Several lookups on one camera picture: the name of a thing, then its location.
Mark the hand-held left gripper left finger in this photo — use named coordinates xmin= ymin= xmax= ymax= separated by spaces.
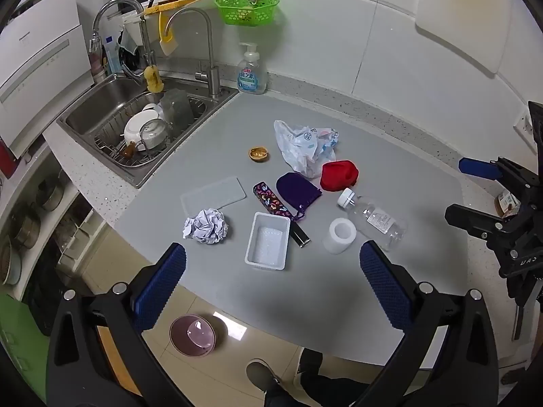
xmin=46 ymin=243 xmax=187 ymax=407

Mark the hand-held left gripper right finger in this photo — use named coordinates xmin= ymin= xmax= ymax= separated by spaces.
xmin=359 ymin=240 xmax=499 ymax=407

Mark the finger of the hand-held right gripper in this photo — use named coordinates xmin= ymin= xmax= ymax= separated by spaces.
xmin=458 ymin=157 xmax=537 ymax=199
xmin=444 ymin=203 xmax=526 ymax=250

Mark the red cloth pouch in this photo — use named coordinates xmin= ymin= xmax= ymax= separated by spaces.
xmin=320 ymin=160 xmax=360 ymax=191

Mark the clear plastic bottle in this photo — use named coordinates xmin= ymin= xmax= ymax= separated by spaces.
xmin=338 ymin=188 xmax=408 ymax=251

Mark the white tape roll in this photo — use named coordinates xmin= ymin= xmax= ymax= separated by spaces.
xmin=322 ymin=218 xmax=357 ymax=254

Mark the crumpled white paper ball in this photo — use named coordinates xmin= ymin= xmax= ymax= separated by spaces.
xmin=183 ymin=209 xmax=230 ymax=244

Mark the grey counter mat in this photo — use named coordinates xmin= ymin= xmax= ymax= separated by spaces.
xmin=112 ymin=91 xmax=467 ymax=367

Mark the white storage bin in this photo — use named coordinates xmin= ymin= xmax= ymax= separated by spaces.
xmin=78 ymin=208 xmax=103 ymax=239
xmin=57 ymin=222 xmax=82 ymax=273

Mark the clear plastic lid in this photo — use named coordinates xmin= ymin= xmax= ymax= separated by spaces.
xmin=180 ymin=177 xmax=247 ymax=220

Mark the white shelf unit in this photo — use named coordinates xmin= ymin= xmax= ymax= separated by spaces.
xmin=0 ymin=144 xmax=112 ymax=302

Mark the white plastic tray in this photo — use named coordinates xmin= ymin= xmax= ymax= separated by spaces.
xmin=244 ymin=212 xmax=291 ymax=271

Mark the grey shoe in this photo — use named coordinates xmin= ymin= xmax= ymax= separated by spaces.
xmin=246 ymin=358 xmax=281 ymax=393

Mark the patterned black long box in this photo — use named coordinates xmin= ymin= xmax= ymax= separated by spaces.
xmin=253 ymin=181 xmax=312 ymax=249

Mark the steel pot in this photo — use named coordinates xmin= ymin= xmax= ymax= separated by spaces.
xmin=36 ymin=174 xmax=64 ymax=212
xmin=11 ymin=212 xmax=41 ymax=249

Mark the clear glass bowl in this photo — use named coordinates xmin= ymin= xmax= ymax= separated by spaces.
xmin=140 ymin=119 xmax=173 ymax=151

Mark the pale metal basin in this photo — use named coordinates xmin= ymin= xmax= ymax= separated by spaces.
xmin=0 ymin=237 xmax=22 ymax=286

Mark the white plastic bag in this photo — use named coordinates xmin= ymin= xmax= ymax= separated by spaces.
xmin=274 ymin=119 xmax=342 ymax=179

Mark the white plate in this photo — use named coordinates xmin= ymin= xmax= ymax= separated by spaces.
xmin=124 ymin=109 xmax=164 ymax=145

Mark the stainless steel sink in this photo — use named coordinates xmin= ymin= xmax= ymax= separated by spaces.
xmin=57 ymin=72 xmax=240 ymax=189

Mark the yellow sponge brush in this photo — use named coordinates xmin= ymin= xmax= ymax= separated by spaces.
xmin=144 ymin=65 xmax=164 ymax=93

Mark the slim steel faucet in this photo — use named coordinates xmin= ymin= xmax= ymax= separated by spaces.
xmin=163 ymin=7 xmax=221 ymax=99

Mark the hand soap pump bottle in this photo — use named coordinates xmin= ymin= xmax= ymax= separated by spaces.
xmin=237 ymin=42 xmax=268 ymax=95

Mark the black kitchen utensil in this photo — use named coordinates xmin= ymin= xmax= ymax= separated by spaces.
xmin=119 ymin=42 xmax=142 ymax=73

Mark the pink bottle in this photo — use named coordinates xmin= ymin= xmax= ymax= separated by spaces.
xmin=88 ymin=36 xmax=107 ymax=83

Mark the blue white bottle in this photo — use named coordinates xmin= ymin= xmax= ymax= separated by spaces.
xmin=103 ymin=36 xmax=122 ymax=75

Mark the tall chrome faucet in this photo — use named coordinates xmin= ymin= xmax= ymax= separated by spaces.
xmin=91 ymin=0 xmax=158 ymax=90

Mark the yellow white hanging rack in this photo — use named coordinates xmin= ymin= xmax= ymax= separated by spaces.
xmin=142 ymin=0 xmax=213 ymax=57

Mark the white countertop dishwasher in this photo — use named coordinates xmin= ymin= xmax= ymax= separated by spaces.
xmin=0 ymin=0 xmax=96 ymax=159

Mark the green plastic basket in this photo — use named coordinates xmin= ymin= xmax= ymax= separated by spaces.
xmin=214 ymin=0 xmax=281 ymax=27

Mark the white wall socket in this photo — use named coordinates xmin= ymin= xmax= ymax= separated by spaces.
xmin=513 ymin=110 xmax=535 ymax=140

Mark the purple drawstring pouch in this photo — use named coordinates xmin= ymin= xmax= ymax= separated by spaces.
xmin=276 ymin=172 xmax=323 ymax=222

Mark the wire dish rack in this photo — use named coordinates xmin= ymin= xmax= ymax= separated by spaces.
xmin=95 ymin=93 xmax=208 ymax=168

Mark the green cabinet with handles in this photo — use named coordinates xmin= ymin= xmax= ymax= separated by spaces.
xmin=0 ymin=292 xmax=52 ymax=407

